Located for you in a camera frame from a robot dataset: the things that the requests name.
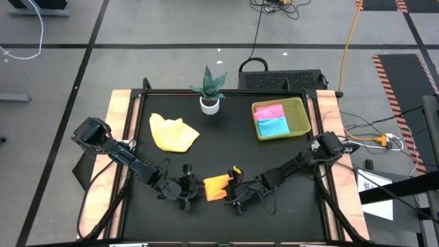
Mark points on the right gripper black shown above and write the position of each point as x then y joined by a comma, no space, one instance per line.
240,207

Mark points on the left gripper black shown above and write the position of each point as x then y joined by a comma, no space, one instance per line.
187,171

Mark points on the orange microfiber towel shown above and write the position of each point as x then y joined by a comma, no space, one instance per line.
216,187

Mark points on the yellow microfiber towel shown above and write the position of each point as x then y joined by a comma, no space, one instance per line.
171,135

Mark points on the blue microfiber towel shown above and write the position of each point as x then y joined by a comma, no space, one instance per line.
272,127

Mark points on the pink microfiber towel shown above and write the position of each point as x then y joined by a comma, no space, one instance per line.
269,111

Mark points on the yellow-green plastic bin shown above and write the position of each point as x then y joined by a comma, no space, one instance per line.
298,116

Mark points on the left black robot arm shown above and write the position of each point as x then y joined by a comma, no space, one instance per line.
123,154

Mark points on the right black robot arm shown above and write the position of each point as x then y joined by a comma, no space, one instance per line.
298,161

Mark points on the small yellow tag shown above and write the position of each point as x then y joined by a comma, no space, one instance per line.
236,169

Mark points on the white plant pot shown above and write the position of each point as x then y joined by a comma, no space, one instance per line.
210,109

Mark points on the green snake plant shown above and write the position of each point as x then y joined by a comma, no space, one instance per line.
209,85

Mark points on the wooden table side board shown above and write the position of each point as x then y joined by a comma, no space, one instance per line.
327,109
118,109

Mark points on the black perforated computer case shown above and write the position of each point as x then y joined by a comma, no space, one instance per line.
274,79

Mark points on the small black floor item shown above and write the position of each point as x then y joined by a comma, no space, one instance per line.
369,164

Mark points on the white paper sheet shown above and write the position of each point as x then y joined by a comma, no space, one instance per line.
377,209

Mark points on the orange plug connector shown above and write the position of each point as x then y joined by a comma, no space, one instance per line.
380,139

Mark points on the black flat beam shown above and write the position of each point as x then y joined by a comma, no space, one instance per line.
404,187

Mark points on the black hazard-striped floor mat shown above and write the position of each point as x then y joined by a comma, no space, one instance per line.
380,4
404,79

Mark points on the grey floor bar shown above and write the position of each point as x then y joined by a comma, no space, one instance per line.
13,97

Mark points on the grey padded pole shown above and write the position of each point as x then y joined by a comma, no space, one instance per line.
433,137

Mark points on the grey desk foot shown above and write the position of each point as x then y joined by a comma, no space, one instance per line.
37,13

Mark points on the black aluminium table frame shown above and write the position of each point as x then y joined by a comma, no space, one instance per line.
164,91

